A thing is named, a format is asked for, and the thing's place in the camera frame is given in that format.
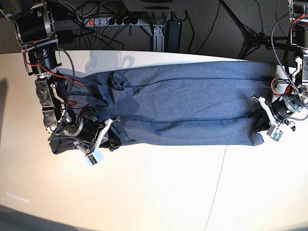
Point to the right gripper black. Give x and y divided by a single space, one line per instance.
86 131

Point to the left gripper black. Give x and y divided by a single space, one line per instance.
282 109

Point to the blue grey T-shirt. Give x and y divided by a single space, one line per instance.
182 104

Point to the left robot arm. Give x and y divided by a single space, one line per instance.
291 92

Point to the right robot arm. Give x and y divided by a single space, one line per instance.
35 31

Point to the black tripod stand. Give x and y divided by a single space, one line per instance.
252 40

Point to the black power adapter brick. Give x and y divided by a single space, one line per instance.
172 36

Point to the white power strip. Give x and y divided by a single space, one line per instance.
99 22

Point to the grey box with speaker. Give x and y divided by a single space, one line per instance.
156 5

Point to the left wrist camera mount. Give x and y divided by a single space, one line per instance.
277 127

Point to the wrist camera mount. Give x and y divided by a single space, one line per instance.
92 153
277 127

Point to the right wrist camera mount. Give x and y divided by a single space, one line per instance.
92 153

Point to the aluminium frame post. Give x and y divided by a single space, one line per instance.
154 25

